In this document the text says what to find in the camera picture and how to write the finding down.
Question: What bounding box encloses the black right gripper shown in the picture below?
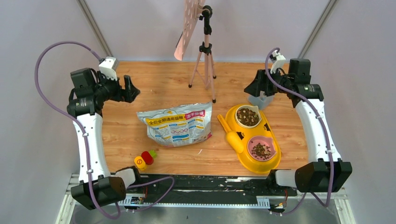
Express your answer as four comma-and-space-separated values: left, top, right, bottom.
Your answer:
243, 67, 292, 97

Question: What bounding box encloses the pet food bag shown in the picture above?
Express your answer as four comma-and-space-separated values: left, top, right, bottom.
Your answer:
136, 102, 212, 147

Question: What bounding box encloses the yellow plastic scoop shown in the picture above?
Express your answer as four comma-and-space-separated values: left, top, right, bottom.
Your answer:
217, 114, 244, 154

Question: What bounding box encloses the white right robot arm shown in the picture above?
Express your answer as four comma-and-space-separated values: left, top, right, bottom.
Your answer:
244, 59, 353, 195

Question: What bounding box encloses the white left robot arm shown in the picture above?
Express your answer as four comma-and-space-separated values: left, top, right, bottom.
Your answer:
67, 68, 143, 210

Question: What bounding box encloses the brown pet food kibble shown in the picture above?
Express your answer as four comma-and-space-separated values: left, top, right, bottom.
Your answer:
236, 108, 273, 161

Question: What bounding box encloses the cream bowl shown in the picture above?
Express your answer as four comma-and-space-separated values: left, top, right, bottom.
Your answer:
234, 105, 262, 129

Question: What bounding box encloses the yellow double bowl feeder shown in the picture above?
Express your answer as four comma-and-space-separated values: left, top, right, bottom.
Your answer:
218, 104, 281, 174

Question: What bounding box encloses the pink bowl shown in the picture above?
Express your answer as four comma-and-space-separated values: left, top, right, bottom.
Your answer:
247, 136, 276, 162

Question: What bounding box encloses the pink tripod stand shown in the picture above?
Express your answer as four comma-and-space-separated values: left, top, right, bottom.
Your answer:
188, 5, 217, 103

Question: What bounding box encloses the red yellow green toy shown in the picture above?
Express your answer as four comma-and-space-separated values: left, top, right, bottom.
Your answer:
134, 150, 157, 170

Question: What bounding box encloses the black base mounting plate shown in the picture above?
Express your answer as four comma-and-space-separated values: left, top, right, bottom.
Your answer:
119, 174, 297, 207

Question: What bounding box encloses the pink perforated board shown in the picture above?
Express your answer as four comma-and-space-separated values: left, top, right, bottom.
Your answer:
174, 0, 205, 61

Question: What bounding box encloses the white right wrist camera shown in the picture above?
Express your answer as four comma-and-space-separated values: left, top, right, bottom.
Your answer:
269, 50, 287, 74

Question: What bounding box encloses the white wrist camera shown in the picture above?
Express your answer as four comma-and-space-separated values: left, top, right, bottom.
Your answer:
269, 50, 287, 74
99, 56, 119, 80

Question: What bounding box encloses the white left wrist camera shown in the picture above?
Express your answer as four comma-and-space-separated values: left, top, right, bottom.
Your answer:
99, 56, 119, 80

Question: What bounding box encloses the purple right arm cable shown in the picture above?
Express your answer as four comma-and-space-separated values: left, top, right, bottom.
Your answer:
264, 47, 335, 216

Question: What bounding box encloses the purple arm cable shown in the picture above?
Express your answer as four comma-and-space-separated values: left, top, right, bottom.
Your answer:
34, 41, 176, 220
264, 47, 335, 216

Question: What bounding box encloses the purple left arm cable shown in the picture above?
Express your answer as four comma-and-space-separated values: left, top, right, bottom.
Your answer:
34, 41, 176, 220

